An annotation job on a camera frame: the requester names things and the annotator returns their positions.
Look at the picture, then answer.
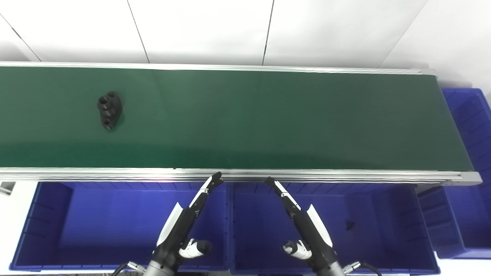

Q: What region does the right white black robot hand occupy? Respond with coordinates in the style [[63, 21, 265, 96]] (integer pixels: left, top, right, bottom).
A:
[[264, 176, 339, 271]]

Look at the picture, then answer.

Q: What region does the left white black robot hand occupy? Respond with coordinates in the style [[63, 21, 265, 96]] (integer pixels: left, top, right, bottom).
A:
[[152, 171, 224, 269]]

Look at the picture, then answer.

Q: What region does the black flange part with holes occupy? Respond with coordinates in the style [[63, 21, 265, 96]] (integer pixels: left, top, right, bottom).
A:
[[97, 91, 123, 131]]

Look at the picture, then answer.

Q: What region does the blue plastic bin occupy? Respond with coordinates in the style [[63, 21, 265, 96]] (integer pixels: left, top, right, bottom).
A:
[[8, 182, 231, 272], [417, 88, 491, 259], [229, 182, 441, 275]]

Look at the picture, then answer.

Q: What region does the green conveyor belt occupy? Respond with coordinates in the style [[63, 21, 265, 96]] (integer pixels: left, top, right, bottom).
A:
[[0, 66, 474, 172], [0, 61, 483, 196]]

